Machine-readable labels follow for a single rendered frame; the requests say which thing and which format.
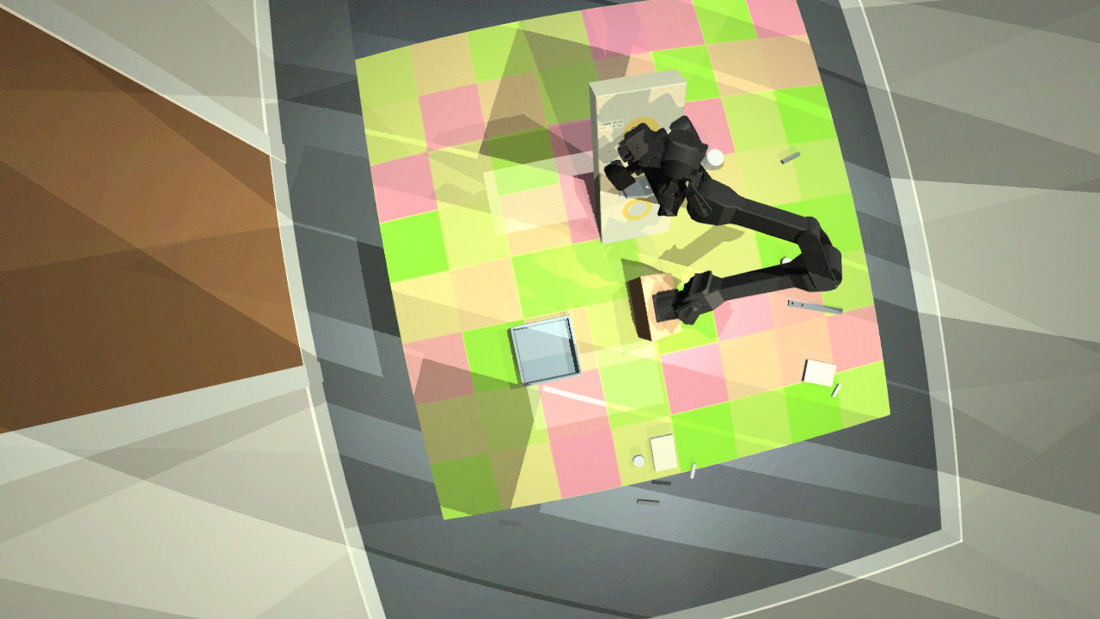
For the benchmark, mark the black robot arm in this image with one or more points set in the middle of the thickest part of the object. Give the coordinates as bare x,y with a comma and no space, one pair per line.
818,268

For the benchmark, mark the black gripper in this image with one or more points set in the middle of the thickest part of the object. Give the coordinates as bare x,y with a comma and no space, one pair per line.
621,177

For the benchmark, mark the dark grey cylinder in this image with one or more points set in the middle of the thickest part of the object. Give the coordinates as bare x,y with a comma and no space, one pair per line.
713,159

